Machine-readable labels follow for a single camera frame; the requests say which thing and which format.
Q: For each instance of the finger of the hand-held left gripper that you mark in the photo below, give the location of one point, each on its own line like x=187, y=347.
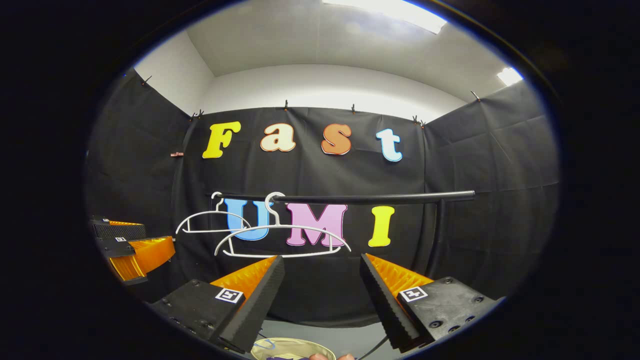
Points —
x=120, y=231
x=150, y=255

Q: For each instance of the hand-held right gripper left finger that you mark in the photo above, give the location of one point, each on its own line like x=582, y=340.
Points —
x=260, y=302

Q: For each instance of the beige laundry hamper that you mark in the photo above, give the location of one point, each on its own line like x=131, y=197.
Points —
x=290, y=346

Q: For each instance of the black clothes rack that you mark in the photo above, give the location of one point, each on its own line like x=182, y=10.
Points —
x=375, y=198

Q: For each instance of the white plastic hanger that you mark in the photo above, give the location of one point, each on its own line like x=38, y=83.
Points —
x=276, y=216
x=210, y=231

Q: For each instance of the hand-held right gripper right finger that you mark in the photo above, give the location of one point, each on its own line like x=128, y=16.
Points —
x=385, y=305

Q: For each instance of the small ceiling light panel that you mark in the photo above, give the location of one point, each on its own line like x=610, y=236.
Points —
x=509, y=76

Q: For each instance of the long ceiling light panel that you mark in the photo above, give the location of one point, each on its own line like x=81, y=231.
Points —
x=385, y=12

